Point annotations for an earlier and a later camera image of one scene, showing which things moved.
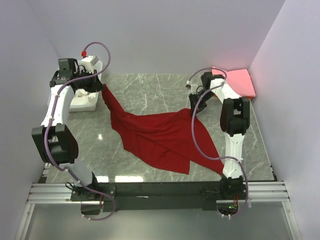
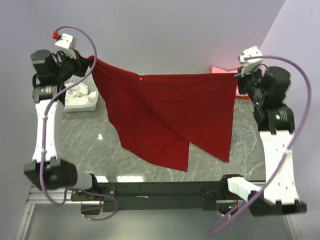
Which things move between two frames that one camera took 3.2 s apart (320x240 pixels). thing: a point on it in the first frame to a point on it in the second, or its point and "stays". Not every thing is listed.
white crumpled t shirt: x=81 y=96 stays
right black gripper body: x=202 y=104 to x=250 y=84
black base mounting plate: x=159 y=196 stays
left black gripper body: x=88 y=84 to x=67 y=67
